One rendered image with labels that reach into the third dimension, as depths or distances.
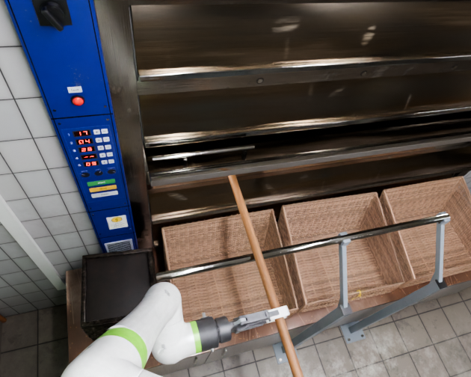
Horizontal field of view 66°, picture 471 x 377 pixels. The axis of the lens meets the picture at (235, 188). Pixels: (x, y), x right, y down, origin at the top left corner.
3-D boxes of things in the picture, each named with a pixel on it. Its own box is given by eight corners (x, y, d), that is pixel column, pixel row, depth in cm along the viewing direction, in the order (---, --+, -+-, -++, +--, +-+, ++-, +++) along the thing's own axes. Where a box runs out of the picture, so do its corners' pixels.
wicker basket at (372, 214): (268, 228, 204) (279, 203, 181) (355, 214, 218) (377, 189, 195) (295, 315, 180) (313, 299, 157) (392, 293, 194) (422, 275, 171)
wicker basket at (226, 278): (160, 250, 188) (158, 226, 165) (262, 230, 203) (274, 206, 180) (177, 348, 164) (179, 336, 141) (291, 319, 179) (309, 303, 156)
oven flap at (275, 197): (151, 218, 159) (146, 181, 147) (470, 165, 207) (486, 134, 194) (152, 225, 156) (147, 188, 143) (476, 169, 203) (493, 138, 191)
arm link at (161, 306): (101, 383, 77) (152, 377, 76) (92, 330, 77) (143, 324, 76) (153, 315, 113) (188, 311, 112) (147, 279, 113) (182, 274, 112)
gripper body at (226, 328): (214, 315, 110) (243, 307, 112) (211, 322, 117) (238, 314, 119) (220, 341, 106) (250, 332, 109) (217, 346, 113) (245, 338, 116)
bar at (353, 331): (161, 338, 218) (155, 269, 121) (345, 292, 252) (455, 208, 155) (170, 396, 203) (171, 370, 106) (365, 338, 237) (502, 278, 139)
